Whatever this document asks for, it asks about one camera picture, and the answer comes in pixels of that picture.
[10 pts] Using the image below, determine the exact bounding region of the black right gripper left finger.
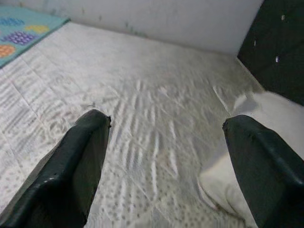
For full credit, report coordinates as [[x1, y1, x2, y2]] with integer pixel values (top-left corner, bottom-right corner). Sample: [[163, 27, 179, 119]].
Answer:
[[0, 108, 113, 228]]

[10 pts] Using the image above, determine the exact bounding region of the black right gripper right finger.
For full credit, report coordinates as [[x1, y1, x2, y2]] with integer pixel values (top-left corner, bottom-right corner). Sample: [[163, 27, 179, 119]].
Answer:
[[221, 114, 304, 228]]

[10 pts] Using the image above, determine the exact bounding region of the white pillow with green print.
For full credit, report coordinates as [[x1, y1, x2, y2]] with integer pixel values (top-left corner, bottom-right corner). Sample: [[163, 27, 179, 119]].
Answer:
[[198, 91, 304, 228]]

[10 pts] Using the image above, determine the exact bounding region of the white quilted mattress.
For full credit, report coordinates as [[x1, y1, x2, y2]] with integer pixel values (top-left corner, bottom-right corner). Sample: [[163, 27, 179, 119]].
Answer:
[[0, 22, 269, 228]]

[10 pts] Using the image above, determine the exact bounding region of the dark tufted studded headboard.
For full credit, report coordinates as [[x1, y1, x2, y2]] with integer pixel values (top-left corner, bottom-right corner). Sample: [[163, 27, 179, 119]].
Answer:
[[237, 0, 304, 106]]

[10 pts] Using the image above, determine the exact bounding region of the teal blanket with colourful patches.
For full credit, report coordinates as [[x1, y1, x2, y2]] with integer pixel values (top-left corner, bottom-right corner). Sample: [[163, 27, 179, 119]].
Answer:
[[0, 6, 71, 69]]

